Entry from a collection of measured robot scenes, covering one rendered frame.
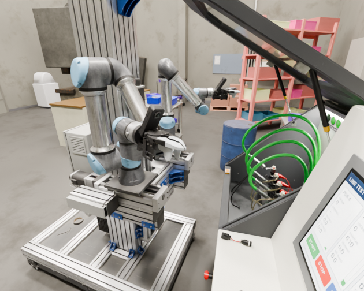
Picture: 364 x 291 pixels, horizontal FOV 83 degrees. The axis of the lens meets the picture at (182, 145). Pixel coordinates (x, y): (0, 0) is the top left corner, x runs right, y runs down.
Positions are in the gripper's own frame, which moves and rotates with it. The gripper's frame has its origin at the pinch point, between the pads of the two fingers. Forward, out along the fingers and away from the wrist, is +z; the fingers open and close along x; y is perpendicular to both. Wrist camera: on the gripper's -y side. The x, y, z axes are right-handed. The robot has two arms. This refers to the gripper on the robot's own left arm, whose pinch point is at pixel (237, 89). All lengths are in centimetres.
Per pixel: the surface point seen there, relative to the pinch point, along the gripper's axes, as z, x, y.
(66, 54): -287, -389, 19
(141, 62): -149, -768, 91
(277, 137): 16, 44, 20
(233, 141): 41, -100, 104
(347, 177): -11, 119, -10
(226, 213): -28, 87, 39
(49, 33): -317, -402, -23
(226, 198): -25, 75, 41
